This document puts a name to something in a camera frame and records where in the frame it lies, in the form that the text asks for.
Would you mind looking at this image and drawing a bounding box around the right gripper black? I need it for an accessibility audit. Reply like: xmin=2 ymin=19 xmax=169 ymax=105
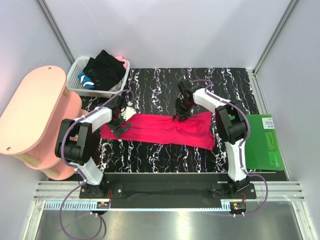
xmin=172 ymin=98 xmax=194 ymax=123

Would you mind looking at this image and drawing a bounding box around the pink red t shirt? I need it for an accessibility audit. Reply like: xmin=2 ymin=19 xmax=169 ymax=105
xmin=100 ymin=112 xmax=215 ymax=151

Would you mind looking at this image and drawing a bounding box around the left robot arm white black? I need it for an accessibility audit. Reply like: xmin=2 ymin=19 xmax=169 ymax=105
xmin=54 ymin=95 xmax=136 ymax=198

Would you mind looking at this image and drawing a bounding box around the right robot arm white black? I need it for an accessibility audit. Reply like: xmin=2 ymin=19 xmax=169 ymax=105
xmin=173 ymin=80 xmax=251 ymax=199

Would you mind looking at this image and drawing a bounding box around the black marble pattern mat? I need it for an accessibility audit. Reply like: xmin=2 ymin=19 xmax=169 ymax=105
xmin=93 ymin=67 xmax=259 ymax=173

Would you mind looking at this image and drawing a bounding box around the blue white garment in basket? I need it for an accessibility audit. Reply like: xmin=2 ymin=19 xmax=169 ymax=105
xmin=77 ymin=72 xmax=95 ymax=90

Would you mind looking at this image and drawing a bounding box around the black t shirt in basket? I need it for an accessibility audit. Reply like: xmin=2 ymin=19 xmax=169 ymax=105
xmin=82 ymin=50 xmax=127 ymax=91

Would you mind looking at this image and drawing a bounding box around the light pink garment in basket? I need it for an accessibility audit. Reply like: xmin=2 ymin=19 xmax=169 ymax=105
xmin=115 ymin=56 xmax=127 ymax=69

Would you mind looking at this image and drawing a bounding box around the left small controller board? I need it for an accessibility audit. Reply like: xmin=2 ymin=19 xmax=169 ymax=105
xmin=96 ymin=201 xmax=111 ymax=209

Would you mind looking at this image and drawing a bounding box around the small controller board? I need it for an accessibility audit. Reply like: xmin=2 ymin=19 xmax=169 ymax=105
xmin=96 ymin=201 xmax=111 ymax=209
xmin=230 ymin=201 xmax=247 ymax=212

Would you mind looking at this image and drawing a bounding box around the white plastic laundry basket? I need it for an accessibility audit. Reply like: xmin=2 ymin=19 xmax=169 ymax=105
xmin=66 ymin=55 xmax=130 ymax=98

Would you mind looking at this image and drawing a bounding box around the pink three tier shelf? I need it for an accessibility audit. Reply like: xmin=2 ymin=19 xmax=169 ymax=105
xmin=0 ymin=65 xmax=87 ymax=181

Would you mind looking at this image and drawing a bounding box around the green cutting mat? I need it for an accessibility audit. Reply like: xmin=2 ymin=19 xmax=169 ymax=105
xmin=245 ymin=114 xmax=284 ymax=172

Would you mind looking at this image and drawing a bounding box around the right small controller board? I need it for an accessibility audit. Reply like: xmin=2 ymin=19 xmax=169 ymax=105
xmin=230 ymin=201 xmax=247 ymax=212

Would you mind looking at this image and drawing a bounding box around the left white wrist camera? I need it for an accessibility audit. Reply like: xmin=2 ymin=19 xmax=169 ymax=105
xmin=121 ymin=101 xmax=137 ymax=121

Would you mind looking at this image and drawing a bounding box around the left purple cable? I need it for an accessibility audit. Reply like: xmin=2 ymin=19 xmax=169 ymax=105
xmin=59 ymin=89 xmax=135 ymax=238

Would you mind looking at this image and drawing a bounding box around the purple cable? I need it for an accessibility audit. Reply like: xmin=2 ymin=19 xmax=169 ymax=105
xmin=189 ymin=79 xmax=270 ymax=217
xmin=59 ymin=89 xmax=135 ymax=238

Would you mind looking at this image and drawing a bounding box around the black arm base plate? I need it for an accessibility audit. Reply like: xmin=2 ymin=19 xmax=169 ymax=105
xmin=79 ymin=173 xmax=264 ymax=206

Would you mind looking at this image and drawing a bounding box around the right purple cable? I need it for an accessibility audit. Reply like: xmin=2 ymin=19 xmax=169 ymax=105
xmin=189 ymin=79 xmax=270 ymax=217

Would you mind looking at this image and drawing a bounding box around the white slotted cable duct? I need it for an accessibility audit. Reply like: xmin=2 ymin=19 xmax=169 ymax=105
xmin=44 ymin=200 xmax=231 ymax=212

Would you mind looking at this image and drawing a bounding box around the aluminium rail front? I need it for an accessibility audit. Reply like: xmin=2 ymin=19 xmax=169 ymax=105
xmin=34 ymin=181 xmax=305 ymax=202

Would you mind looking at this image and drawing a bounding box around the right aluminium frame post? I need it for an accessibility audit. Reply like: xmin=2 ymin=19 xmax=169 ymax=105
xmin=252 ymin=0 xmax=300 ymax=75

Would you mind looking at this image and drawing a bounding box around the aluminium frame post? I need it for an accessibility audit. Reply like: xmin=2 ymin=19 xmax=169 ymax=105
xmin=252 ymin=0 xmax=300 ymax=75
xmin=35 ymin=0 xmax=75 ymax=65

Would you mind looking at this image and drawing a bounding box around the left aluminium frame post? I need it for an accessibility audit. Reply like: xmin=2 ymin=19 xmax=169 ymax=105
xmin=35 ymin=0 xmax=75 ymax=65

